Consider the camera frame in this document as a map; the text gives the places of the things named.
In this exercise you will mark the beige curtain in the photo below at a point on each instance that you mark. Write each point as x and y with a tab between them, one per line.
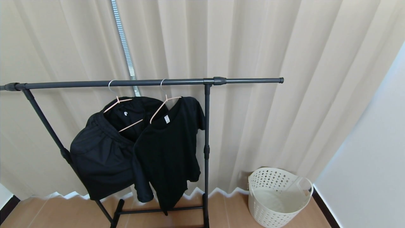
300	38

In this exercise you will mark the black clothes rack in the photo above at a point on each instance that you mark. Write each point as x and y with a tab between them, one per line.
246	80

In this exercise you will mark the pink clothes hanger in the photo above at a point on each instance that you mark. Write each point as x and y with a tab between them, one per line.
157	112
130	125

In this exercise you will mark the white laundry basket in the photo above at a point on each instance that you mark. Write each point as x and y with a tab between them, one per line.
269	209

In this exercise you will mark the black short-sleeved shirt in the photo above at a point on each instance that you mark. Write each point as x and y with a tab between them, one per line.
171	152

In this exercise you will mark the black shorts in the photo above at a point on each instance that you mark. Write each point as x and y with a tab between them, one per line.
101	158

